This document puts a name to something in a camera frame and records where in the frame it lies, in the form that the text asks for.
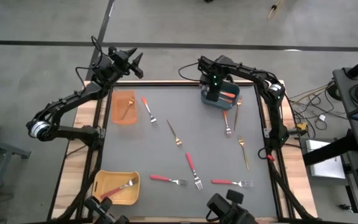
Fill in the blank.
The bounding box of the small black floor object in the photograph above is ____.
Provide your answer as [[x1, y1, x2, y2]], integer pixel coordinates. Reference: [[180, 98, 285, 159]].
[[339, 203, 354, 214]]

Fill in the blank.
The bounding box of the teal plastic bin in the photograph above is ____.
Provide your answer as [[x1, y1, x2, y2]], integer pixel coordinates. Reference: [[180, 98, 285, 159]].
[[200, 80, 241, 110]]

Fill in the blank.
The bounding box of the pink handled silver fork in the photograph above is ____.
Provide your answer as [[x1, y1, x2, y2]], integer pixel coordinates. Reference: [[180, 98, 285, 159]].
[[99, 176, 139, 200], [185, 151, 204, 191], [211, 178, 254, 189], [149, 174, 190, 187]]

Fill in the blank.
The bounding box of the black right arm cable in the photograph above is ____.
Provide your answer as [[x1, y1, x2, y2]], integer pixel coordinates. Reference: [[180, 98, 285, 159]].
[[178, 61, 203, 83]]

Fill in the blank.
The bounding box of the gold fork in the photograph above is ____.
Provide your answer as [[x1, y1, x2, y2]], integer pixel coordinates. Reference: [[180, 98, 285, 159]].
[[237, 136, 250, 172], [121, 97, 135, 121], [233, 95, 244, 132], [165, 119, 183, 147]]

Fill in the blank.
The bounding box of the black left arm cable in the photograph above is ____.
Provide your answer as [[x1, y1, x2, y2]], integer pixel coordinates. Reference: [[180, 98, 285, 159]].
[[75, 35, 105, 91]]

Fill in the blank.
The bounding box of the white box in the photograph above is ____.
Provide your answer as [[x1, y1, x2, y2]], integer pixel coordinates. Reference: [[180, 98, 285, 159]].
[[305, 139, 347, 180]]

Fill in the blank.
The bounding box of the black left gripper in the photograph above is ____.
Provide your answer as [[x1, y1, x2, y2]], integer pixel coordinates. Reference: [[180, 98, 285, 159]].
[[93, 47, 144, 85]]

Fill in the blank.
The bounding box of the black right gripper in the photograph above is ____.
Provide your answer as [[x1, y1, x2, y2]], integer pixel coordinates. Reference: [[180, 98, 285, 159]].
[[198, 55, 231, 101]]

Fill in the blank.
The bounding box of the yellow plastic bin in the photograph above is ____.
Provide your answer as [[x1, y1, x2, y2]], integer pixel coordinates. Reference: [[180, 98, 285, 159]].
[[91, 169, 141, 206]]

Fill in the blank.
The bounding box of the orange translucent plastic bin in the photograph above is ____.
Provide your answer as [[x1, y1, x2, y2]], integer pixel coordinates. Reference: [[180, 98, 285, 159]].
[[110, 89, 138, 126]]

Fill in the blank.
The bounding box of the yellow hanging cord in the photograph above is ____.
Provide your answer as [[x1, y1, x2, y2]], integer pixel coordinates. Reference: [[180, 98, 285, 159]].
[[267, 0, 284, 21]]

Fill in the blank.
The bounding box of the yellow connector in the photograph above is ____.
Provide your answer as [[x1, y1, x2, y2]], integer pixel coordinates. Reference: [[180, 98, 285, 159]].
[[295, 121, 310, 135]]

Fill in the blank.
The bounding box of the grey equipment cart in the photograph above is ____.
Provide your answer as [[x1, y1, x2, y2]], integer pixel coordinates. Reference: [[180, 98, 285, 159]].
[[333, 67, 358, 224]]

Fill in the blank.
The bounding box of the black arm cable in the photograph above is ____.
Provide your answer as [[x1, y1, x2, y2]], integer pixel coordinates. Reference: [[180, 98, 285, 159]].
[[75, 35, 105, 91], [178, 61, 203, 83]]

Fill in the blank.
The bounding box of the grey table mat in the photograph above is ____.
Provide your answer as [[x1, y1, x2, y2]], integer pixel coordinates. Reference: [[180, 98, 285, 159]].
[[99, 85, 278, 218]]

